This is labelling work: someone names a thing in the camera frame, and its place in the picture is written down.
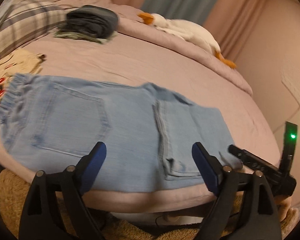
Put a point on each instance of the folded green cloth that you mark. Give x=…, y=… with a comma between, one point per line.
x=75, y=36

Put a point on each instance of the light blue denim pants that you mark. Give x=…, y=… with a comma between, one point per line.
x=127, y=120

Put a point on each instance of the brown fuzzy rug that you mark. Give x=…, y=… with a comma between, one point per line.
x=10, y=192

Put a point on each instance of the plaid pillow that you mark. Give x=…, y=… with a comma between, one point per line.
x=22, y=22

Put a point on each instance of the white goose plush toy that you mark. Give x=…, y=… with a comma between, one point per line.
x=195, y=32

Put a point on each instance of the folded dark denim jeans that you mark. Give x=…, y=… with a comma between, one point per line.
x=95, y=20

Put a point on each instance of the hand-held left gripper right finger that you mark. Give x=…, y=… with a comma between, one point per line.
x=207, y=170

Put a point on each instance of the pink quilt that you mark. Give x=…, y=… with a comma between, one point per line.
x=165, y=45

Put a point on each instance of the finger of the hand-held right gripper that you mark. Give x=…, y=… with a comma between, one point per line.
x=252, y=159

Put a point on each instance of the cream printed cloth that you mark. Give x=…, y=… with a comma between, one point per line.
x=17, y=60

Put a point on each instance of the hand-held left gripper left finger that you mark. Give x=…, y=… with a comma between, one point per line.
x=92, y=163

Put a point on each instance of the pink bed sheet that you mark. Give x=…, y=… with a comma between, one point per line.
x=140, y=65

